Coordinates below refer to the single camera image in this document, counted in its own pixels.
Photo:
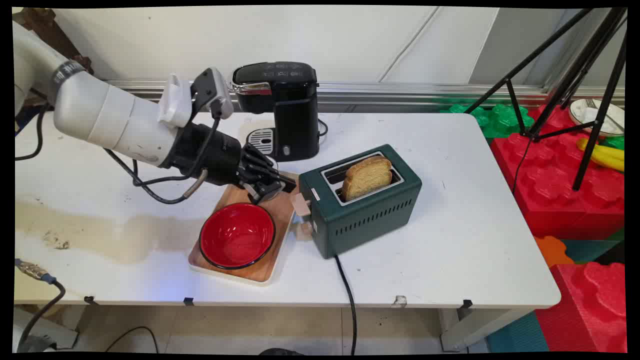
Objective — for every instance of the dark green toaster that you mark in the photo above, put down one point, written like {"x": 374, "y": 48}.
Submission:
{"x": 370, "y": 207}

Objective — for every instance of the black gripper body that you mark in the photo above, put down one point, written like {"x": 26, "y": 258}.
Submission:
{"x": 212, "y": 152}

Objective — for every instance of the green foam block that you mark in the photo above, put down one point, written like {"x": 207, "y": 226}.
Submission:
{"x": 500, "y": 120}

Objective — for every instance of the orange foam piece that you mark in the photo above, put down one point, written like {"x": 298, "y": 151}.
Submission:
{"x": 552, "y": 250}

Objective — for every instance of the black coffee maker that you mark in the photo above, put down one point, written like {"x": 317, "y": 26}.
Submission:
{"x": 287, "y": 110}

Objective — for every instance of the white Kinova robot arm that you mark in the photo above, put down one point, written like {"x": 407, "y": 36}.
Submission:
{"x": 110, "y": 117}

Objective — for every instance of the black camera tripod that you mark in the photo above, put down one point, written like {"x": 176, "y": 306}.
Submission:
{"x": 580, "y": 75}

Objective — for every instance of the wooden cutting board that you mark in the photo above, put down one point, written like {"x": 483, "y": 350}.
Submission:
{"x": 275, "y": 235}

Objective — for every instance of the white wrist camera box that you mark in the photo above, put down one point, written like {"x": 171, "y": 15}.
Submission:
{"x": 175, "y": 100}

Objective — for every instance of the toasted bread slice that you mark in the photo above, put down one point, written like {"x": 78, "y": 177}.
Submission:
{"x": 366, "y": 177}

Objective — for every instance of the red foam block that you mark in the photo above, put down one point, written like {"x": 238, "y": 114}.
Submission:
{"x": 590, "y": 310}
{"x": 555, "y": 190}

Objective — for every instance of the white table leg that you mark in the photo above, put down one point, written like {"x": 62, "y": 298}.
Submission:
{"x": 480, "y": 327}

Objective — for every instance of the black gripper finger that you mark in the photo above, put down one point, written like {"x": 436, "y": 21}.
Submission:
{"x": 262, "y": 189}
{"x": 267, "y": 167}

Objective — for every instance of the aluminium rail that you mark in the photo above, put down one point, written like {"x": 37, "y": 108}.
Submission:
{"x": 400, "y": 94}

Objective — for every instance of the red bowl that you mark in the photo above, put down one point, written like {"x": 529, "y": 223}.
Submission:
{"x": 237, "y": 235}

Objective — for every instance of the white bowl with fork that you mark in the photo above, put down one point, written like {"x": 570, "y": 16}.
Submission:
{"x": 597, "y": 117}

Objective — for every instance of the yellow toy banana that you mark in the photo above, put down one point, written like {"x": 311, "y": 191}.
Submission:
{"x": 602, "y": 155}

